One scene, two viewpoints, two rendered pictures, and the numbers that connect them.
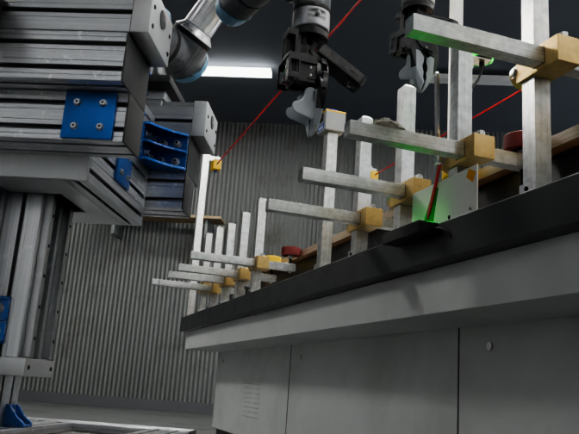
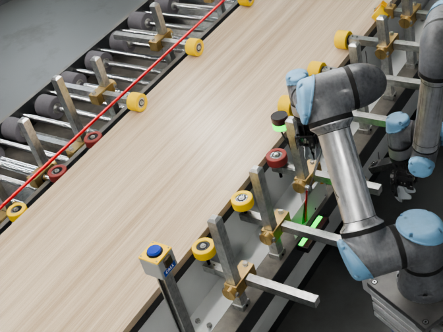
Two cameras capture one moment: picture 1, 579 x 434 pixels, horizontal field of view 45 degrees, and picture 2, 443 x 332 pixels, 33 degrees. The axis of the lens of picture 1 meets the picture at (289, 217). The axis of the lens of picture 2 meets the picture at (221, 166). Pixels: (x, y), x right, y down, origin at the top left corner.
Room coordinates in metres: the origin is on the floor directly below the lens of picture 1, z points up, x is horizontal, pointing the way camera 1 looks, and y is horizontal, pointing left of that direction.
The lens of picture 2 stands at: (2.68, 1.37, 2.64)
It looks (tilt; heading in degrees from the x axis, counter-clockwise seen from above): 38 degrees down; 242
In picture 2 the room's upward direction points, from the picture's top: 16 degrees counter-clockwise
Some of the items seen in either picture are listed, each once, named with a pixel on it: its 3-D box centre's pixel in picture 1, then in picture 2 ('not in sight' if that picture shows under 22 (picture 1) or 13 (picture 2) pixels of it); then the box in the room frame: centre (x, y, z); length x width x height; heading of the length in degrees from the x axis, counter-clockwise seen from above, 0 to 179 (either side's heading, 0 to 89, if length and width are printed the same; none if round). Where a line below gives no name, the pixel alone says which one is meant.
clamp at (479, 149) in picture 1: (467, 155); (306, 176); (1.41, -0.37, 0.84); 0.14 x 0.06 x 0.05; 18
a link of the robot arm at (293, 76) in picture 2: not in sight; (299, 87); (1.45, -0.26, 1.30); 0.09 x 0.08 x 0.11; 61
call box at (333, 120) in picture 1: (331, 125); (158, 261); (2.15, -0.11, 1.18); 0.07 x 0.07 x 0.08; 18
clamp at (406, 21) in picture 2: not in sight; (410, 16); (0.46, -0.68, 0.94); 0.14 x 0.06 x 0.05; 18
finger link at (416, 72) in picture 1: (409, 72); (316, 151); (1.44, -0.24, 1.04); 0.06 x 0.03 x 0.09; 39
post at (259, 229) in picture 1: (258, 254); not in sight; (2.85, 0.12, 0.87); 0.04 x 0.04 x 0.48; 18
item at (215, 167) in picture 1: (204, 233); not in sight; (4.11, 0.50, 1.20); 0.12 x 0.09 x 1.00; 108
